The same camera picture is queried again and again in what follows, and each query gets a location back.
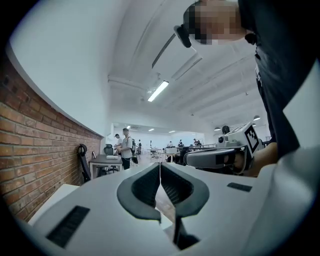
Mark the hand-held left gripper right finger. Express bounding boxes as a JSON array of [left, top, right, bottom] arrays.
[[159, 162, 210, 218]]

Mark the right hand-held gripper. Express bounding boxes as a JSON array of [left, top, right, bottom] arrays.
[[183, 121, 265, 176]]

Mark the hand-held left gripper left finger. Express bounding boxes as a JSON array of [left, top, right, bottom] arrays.
[[116, 162, 161, 221]]

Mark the person's right forearm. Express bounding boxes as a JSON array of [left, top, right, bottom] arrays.
[[249, 141, 279, 178]]

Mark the white table top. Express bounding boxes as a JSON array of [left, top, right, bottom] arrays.
[[28, 183, 81, 226]]

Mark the person's right hand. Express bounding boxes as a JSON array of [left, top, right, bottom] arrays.
[[234, 151, 248, 175]]

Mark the black low office chair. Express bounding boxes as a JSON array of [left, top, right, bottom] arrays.
[[96, 163, 120, 176]]

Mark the grey-topped white table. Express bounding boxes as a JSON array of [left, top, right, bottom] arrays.
[[88, 154, 124, 180]]

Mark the black high-back office chair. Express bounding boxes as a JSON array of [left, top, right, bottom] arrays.
[[76, 143, 92, 184]]

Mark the ceiling tube light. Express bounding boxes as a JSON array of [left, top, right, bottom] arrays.
[[146, 79, 170, 103]]

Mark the person's black shirt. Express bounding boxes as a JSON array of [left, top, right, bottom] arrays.
[[237, 0, 320, 161]]

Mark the person's head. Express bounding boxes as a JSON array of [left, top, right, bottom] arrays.
[[183, 0, 247, 46]]

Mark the black head-worn camera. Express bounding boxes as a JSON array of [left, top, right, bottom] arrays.
[[173, 24, 193, 49]]

